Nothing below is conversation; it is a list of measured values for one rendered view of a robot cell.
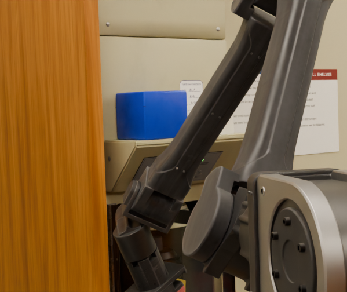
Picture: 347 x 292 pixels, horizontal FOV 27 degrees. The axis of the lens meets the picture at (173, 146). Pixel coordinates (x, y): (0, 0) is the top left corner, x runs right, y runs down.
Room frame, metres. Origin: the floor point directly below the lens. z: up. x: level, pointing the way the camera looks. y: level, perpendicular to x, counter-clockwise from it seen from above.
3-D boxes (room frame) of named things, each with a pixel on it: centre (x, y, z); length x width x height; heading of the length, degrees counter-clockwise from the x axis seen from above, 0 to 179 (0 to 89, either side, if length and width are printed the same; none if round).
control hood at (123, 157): (1.45, -0.03, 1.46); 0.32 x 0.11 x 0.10; 126
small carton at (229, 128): (1.49, -0.09, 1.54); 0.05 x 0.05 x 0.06; 52
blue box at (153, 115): (1.40, 0.04, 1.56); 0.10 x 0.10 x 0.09; 36
